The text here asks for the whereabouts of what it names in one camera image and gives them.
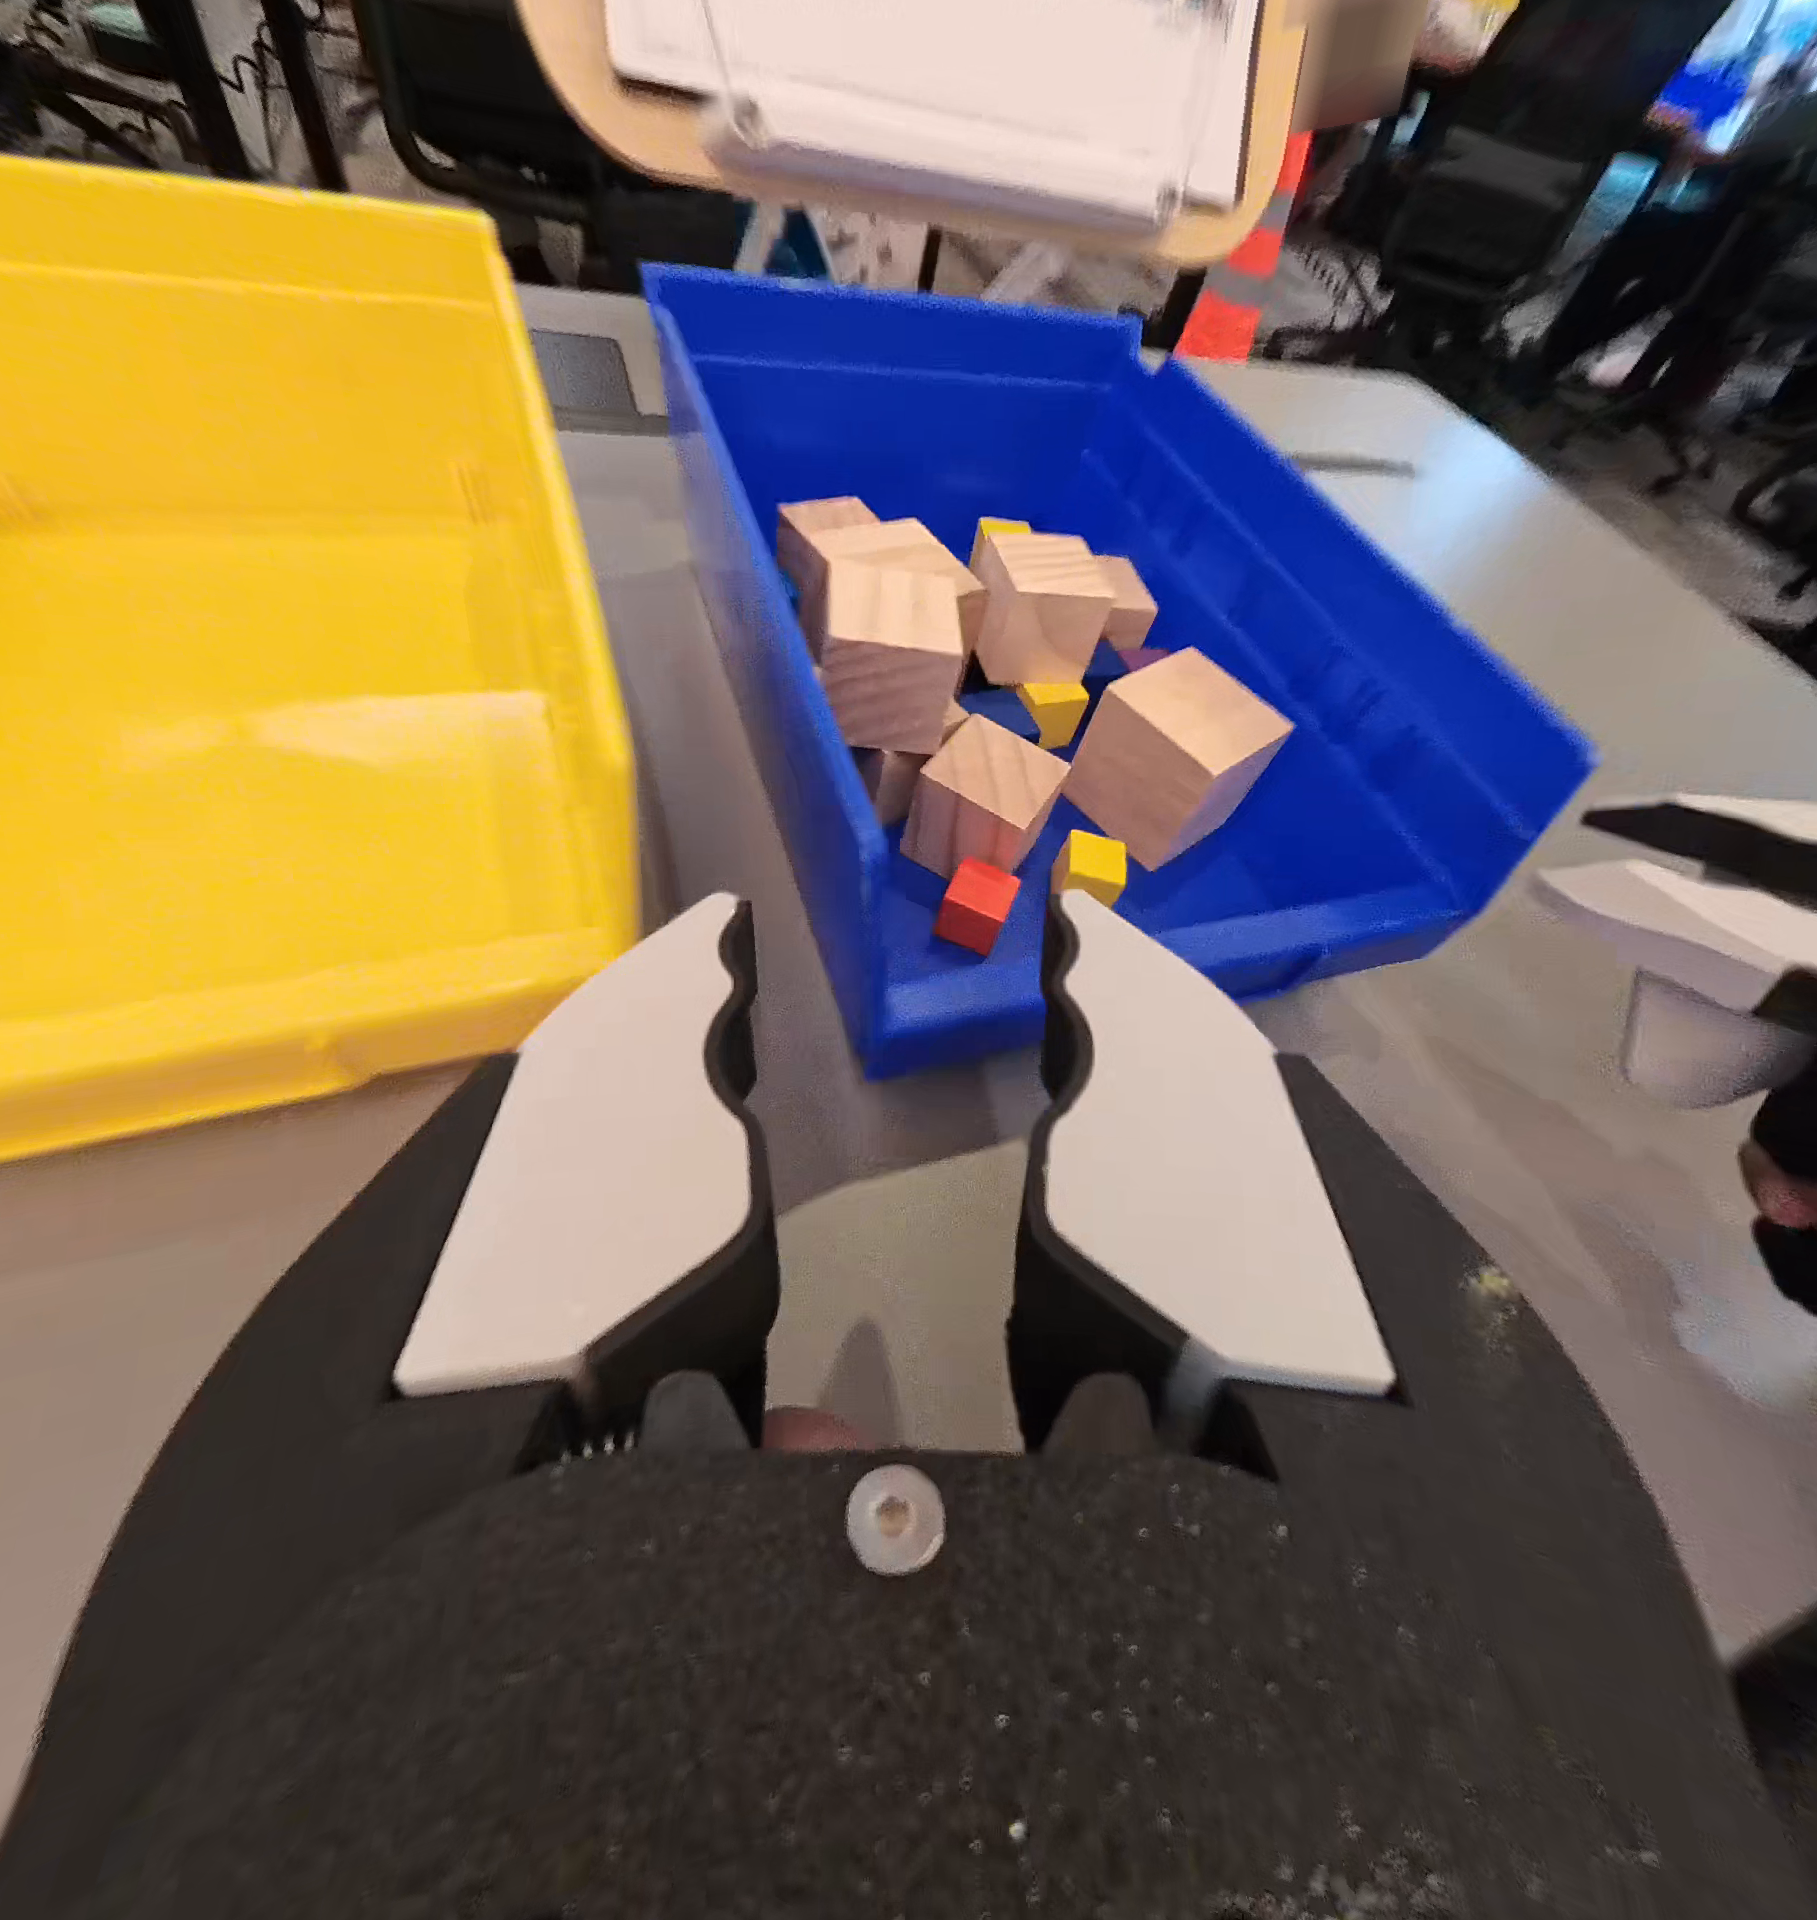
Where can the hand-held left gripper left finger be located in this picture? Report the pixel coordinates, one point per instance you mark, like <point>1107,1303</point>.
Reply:
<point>594,1201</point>

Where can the pile of wooden coloured cubes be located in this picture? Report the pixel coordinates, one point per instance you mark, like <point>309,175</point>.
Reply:
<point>1179,751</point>

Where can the yellow plastic bin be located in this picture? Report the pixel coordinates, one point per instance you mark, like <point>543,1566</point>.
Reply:
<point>248,676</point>

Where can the person's right hand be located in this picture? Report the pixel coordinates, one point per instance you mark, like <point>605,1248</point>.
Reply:
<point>1815,1206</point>

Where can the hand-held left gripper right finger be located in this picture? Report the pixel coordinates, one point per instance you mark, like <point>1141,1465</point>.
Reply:
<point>1207,1201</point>

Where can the blue plastic bin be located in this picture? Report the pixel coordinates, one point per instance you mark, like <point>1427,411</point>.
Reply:
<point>1298,645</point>

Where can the orange traffic cone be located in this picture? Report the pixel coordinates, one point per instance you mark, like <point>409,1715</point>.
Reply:
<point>1246,271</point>

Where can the black office chair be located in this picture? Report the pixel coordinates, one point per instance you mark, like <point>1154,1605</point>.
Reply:
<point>1493,195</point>
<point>473,92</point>

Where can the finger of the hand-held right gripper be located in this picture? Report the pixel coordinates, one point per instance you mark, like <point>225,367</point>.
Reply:
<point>1791,854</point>
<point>1672,915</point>

